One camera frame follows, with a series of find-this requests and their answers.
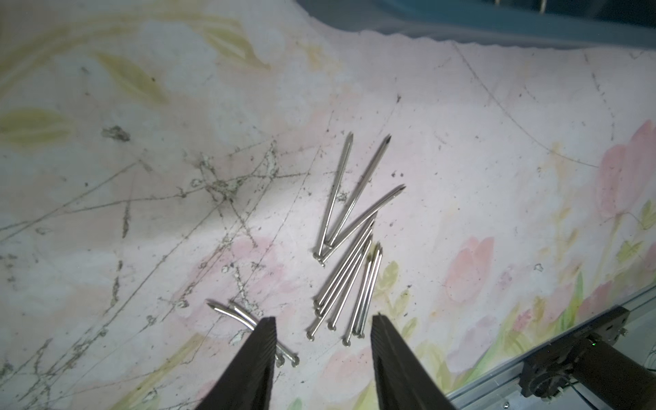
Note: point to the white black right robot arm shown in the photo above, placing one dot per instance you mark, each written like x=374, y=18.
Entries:
x=587, y=355

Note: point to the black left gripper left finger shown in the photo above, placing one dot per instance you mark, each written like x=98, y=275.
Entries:
x=247, y=382

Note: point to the steel nail pile left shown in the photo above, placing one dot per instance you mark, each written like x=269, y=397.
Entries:
x=332, y=198

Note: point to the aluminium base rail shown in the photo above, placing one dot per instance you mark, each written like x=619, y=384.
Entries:
x=499, y=388

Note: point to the steel nail pile right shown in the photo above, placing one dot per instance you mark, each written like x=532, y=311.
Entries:
x=331, y=289

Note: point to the steel nail pile far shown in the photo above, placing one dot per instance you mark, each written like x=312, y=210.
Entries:
x=362, y=219

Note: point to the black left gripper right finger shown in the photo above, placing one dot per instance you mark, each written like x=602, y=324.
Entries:
x=401, y=381

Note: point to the steel nail pile outer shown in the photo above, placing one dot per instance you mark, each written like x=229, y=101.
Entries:
x=357, y=323

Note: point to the steel nail pile middle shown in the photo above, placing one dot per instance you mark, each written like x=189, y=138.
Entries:
x=353, y=199

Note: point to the teal plastic storage box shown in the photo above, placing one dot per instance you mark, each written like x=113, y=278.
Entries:
x=552, y=24

